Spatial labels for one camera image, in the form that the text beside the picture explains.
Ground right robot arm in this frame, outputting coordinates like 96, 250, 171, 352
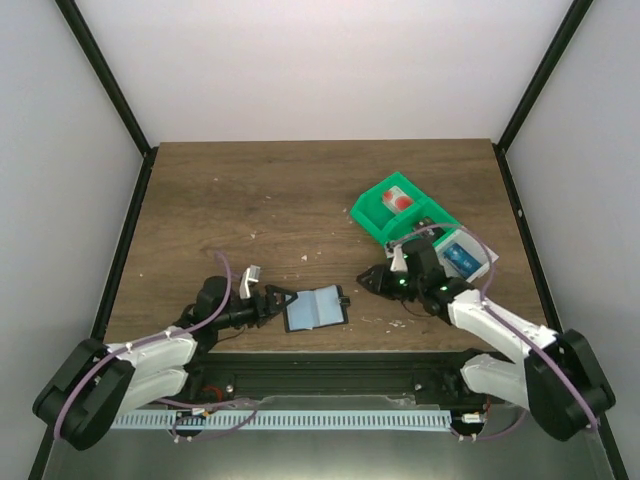
356, 238, 616, 441

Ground dark card stack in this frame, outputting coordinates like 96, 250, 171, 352
415, 217, 441, 234

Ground black aluminium frame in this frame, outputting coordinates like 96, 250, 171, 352
27, 0, 640, 480

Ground light blue cable duct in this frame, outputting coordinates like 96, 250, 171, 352
112, 410, 452, 432

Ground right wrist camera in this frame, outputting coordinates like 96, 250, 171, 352
385, 244, 408, 273

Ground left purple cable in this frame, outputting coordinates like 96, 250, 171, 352
53, 250, 259, 444

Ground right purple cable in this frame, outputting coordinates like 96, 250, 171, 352
387, 224, 601, 441

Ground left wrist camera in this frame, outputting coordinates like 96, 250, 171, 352
239, 265, 261, 300

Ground blue card stack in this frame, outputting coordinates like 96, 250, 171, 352
443, 243, 481, 279

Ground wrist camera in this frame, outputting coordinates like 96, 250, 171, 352
239, 265, 261, 300
385, 244, 408, 273

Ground purple cable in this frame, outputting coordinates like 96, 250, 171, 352
53, 250, 259, 444
387, 224, 601, 441

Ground black card holder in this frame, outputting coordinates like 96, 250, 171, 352
283, 285, 351, 333

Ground red dotted card stack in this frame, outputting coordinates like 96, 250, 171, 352
381, 185, 414, 215

